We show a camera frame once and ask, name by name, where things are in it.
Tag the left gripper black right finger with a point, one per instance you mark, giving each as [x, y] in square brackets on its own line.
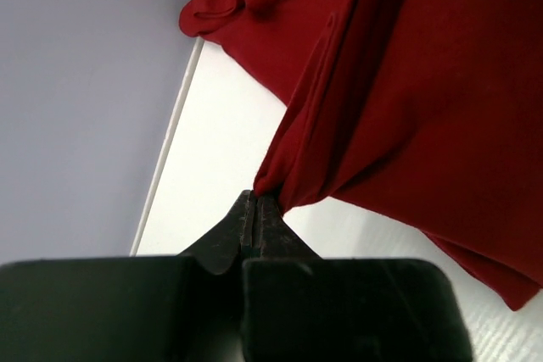
[300, 307]

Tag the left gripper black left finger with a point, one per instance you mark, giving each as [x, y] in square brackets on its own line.
[183, 307]

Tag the dark red t shirt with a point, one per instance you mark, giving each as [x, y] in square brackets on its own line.
[426, 111]

